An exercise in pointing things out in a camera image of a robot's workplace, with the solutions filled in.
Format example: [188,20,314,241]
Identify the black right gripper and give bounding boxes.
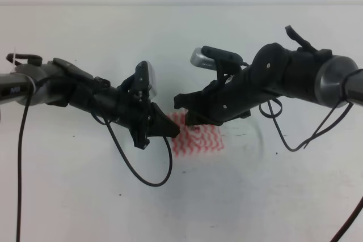
[174,74,272,126]

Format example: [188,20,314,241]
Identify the pink white wavy towel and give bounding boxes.
[167,110,225,157]

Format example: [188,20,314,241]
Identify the black camera cable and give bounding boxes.
[259,97,363,242]
[15,94,174,242]

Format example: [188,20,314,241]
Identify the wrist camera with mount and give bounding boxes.
[117,61,157,100]
[190,46,248,80]

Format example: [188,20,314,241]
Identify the black right camera cable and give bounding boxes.
[259,97,363,242]

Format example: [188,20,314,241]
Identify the black left camera cable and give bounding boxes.
[15,94,174,242]

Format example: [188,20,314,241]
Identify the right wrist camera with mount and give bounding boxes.
[190,46,248,80]

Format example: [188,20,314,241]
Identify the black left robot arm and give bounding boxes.
[1,54,180,149]

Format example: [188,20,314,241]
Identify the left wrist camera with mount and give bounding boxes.
[117,61,157,100]

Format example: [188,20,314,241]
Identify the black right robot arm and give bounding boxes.
[174,26,362,126]

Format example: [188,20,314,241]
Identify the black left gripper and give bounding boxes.
[70,77,180,149]

